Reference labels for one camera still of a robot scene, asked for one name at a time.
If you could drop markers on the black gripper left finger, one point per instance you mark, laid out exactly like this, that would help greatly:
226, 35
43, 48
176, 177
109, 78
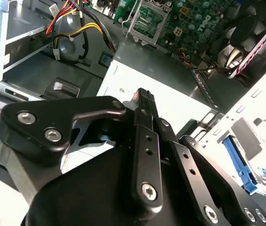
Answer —
41, 122

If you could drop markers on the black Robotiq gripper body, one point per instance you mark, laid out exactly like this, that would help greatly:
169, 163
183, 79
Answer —
95, 188

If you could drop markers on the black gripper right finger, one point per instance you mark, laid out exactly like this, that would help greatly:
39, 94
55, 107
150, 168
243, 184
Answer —
208, 174

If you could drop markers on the hard disk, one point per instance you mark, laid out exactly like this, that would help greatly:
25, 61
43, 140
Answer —
241, 160

